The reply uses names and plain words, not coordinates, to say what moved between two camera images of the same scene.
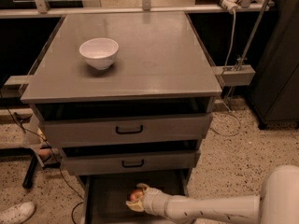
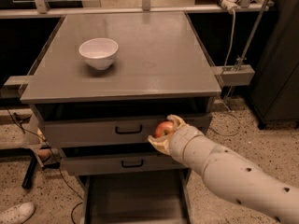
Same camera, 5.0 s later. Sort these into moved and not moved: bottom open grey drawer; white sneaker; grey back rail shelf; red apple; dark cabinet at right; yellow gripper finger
Moved: red apple; yellow gripper finger
Not moved: grey back rail shelf; dark cabinet at right; bottom open grey drawer; white sneaker
